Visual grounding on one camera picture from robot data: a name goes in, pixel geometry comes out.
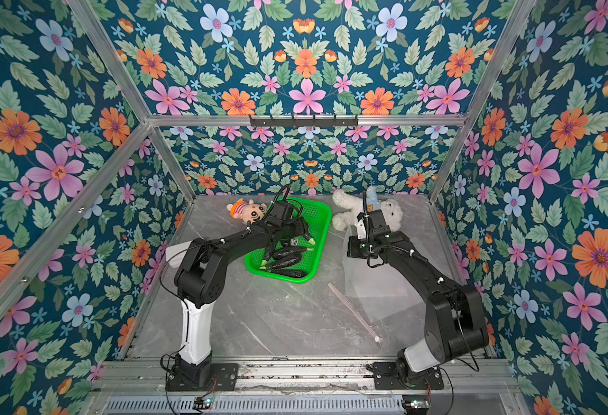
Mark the green plastic basket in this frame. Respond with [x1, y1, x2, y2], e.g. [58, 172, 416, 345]
[243, 198, 333, 284]

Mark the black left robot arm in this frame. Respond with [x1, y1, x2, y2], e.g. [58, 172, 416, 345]
[166, 199, 310, 368]

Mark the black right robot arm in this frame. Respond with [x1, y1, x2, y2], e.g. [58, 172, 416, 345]
[347, 210, 489, 382]

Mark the dark eggplant left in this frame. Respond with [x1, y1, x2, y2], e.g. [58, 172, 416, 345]
[262, 241, 278, 264]

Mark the clear zip-top bag pink zipper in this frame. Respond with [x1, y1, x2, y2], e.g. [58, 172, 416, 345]
[328, 283, 382, 343]

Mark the cartoon doll head toy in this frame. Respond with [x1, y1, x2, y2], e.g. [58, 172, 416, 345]
[226, 199, 268, 224]

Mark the white teddy bear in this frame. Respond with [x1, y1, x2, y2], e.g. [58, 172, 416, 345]
[332, 186, 403, 232]

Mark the white plastic box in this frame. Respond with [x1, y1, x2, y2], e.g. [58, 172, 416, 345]
[165, 241, 191, 267]

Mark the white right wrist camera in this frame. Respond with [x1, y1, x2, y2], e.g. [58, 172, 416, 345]
[355, 213, 367, 240]

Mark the black hook rail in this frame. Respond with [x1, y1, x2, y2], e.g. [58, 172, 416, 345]
[249, 115, 359, 128]

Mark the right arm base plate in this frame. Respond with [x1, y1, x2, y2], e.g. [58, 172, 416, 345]
[366, 361, 444, 391]

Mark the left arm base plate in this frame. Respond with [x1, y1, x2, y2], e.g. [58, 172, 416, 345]
[166, 361, 238, 393]

